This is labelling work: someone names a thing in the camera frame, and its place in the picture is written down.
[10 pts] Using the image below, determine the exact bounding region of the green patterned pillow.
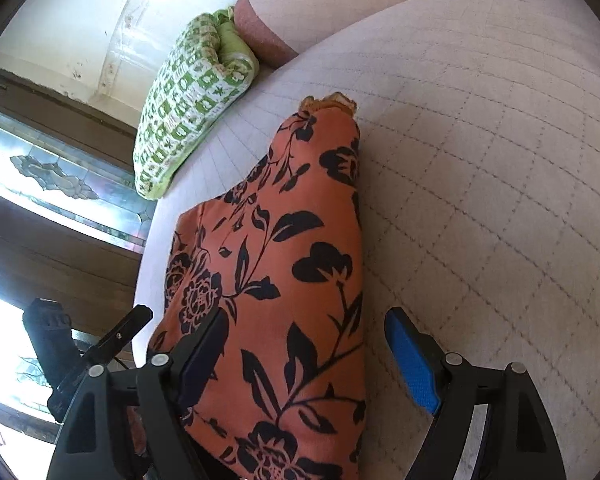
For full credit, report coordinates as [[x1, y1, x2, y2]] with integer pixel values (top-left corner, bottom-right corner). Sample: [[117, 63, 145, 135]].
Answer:
[[132, 6, 260, 200]]

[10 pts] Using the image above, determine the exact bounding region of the orange floral garment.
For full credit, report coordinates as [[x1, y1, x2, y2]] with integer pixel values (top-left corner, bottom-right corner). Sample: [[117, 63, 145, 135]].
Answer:
[[130, 92, 369, 480]]

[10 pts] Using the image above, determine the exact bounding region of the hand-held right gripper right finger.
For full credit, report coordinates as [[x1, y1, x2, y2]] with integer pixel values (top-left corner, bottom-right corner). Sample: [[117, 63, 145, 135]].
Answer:
[[383, 306, 567, 480]]

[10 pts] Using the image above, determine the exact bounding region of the grey quilted bed cover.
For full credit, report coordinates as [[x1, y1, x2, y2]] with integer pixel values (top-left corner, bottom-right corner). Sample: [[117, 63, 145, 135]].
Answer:
[[132, 0, 600, 480]]

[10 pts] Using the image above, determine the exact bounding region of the stained glass panel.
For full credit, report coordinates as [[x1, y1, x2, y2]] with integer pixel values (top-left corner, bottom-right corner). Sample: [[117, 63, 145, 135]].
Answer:
[[0, 105, 156, 252]]

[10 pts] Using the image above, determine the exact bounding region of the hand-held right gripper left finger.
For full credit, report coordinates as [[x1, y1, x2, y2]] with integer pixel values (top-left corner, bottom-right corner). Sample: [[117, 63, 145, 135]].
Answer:
[[46, 305, 230, 480]]

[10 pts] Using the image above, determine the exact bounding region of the wooden door frame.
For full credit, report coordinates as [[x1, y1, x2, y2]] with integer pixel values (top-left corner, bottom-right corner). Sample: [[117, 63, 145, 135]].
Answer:
[[0, 64, 150, 346]]

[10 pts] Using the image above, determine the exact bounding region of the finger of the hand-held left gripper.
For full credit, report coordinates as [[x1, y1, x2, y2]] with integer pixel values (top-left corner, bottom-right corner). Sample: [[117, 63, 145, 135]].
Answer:
[[22, 298, 89, 424], [80, 305, 154, 369]]

